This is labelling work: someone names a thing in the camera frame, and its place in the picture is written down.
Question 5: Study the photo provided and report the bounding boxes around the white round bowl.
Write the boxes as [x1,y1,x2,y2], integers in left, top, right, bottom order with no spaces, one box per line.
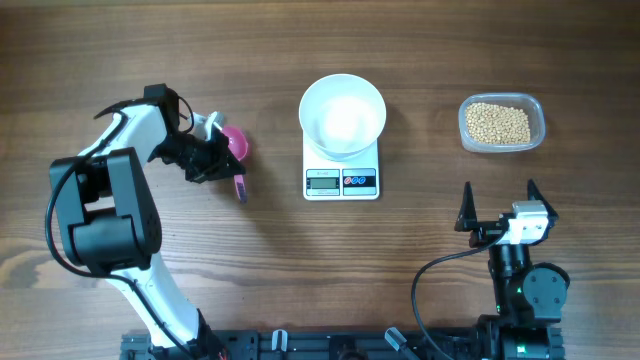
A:
[298,74,387,160]

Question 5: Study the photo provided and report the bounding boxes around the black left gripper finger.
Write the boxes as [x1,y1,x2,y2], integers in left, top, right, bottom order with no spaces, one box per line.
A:
[209,128,230,160]
[202,162,246,181]

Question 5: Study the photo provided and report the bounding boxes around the black right camera cable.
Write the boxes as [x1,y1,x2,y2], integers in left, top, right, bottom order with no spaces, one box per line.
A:
[410,227,509,359]

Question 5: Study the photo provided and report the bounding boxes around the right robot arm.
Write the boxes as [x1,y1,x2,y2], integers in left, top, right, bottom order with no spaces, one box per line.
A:
[454,180,570,360]

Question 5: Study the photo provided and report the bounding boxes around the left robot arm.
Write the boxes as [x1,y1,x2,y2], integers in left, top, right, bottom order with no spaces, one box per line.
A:
[44,84,246,359]

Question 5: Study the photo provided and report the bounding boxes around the pile of yellow soybeans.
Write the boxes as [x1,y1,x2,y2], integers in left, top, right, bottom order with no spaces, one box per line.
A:
[464,103,531,145]

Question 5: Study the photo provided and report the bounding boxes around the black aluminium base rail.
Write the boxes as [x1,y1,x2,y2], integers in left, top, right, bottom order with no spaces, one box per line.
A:
[119,327,566,360]

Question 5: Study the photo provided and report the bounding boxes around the clear plastic container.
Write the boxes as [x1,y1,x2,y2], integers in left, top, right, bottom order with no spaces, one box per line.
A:
[458,93,546,153]

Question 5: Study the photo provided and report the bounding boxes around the white digital kitchen scale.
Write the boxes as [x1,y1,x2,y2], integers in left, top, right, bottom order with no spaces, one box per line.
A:
[302,135,381,201]

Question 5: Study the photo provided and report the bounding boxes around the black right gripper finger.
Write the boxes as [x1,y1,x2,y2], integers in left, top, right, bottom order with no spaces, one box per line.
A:
[454,181,478,232]
[527,179,559,220]

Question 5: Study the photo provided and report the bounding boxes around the pink plastic scoop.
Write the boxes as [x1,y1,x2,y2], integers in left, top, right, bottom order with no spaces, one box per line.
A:
[222,125,250,204]

